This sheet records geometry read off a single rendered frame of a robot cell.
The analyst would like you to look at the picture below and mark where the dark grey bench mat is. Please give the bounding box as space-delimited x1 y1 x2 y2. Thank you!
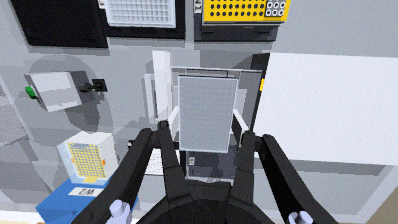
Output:
0 0 398 215

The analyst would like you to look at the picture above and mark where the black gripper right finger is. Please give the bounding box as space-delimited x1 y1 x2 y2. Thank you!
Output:
224 109 339 224

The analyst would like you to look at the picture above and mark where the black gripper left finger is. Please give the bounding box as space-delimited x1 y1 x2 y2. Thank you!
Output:
71 106 197 224

